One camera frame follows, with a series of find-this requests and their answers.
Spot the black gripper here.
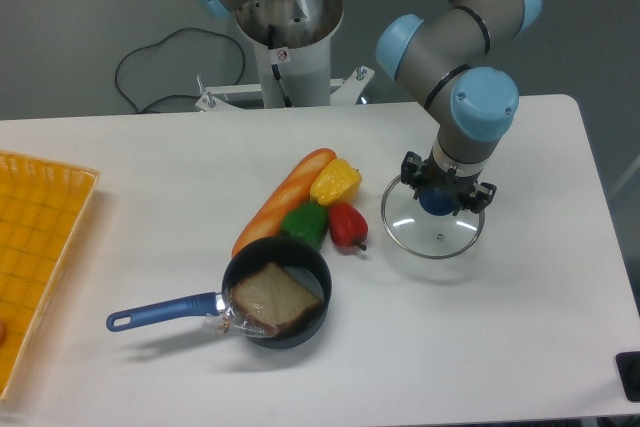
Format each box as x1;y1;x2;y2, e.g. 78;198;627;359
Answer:
400;151;497;214

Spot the glass pot lid blue knob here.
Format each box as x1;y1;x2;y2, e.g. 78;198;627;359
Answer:
380;172;486;260

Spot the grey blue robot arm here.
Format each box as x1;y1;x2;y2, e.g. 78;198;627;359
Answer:
198;0;542;216

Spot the yellow bell pepper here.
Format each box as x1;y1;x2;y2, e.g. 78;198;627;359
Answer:
310;158;362;207

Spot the red bell pepper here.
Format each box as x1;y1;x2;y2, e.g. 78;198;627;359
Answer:
329;202;368;251

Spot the green bell pepper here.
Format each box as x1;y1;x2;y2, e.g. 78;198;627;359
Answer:
280;202;328;251

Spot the orange baguette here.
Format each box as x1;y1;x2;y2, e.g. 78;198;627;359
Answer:
231;148;337;257

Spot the wrapped bread slice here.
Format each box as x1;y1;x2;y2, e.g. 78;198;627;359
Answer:
205;262;325;339

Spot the black table-edge socket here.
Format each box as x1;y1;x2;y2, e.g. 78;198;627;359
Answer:
615;351;640;403

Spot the yellow woven basket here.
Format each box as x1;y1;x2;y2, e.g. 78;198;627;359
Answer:
1;151;100;400

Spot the black pot blue handle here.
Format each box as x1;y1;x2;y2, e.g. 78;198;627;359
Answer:
106;236;332;349

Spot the black cable on floor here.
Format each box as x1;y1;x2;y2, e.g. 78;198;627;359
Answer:
114;27;247;114

